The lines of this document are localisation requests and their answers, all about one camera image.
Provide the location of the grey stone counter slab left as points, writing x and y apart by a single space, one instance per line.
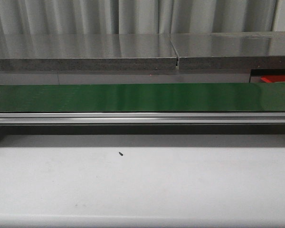
90 52

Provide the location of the grey stone counter slab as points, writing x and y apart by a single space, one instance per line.
90 52
226 51

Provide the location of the green conveyor belt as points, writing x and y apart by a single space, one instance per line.
186 97

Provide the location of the grey stone counter slab right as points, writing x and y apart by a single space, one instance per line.
226 51

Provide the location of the red plastic tray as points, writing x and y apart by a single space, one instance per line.
273 78

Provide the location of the white pleated curtain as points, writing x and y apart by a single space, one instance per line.
140 16

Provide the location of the aluminium conveyor frame rail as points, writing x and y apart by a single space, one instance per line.
143 119

